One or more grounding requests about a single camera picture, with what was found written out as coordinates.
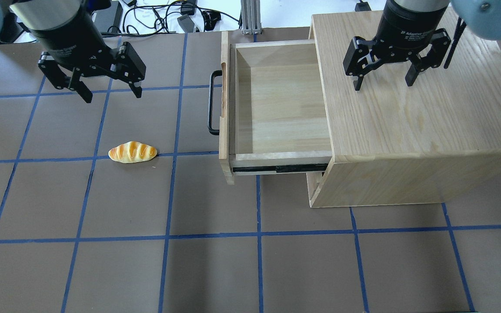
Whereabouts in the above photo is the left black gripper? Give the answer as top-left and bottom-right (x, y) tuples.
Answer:
(27, 7), (147, 103)

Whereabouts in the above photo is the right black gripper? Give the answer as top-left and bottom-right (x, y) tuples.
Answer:
(343, 0), (451, 91)

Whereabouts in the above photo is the black drawer handle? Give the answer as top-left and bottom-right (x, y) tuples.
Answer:
(207, 70), (224, 136)

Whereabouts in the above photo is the wooden drawer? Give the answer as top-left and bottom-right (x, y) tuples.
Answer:
(219, 32), (332, 185)

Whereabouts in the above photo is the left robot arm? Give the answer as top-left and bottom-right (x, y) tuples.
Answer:
(0, 0), (147, 103)

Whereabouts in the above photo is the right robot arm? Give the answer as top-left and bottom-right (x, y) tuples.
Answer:
(343, 0), (501, 91)

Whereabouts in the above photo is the wooden drawer cabinet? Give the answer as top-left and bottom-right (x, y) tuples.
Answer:
(307, 11), (501, 208)

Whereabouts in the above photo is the toy bread loaf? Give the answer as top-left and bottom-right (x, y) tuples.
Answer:
(108, 141), (158, 163)

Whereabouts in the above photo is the black power brick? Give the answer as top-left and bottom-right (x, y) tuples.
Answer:
(177, 14), (200, 33)

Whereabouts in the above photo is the aluminium frame post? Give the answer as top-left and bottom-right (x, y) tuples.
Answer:
(239, 0), (263, 34)

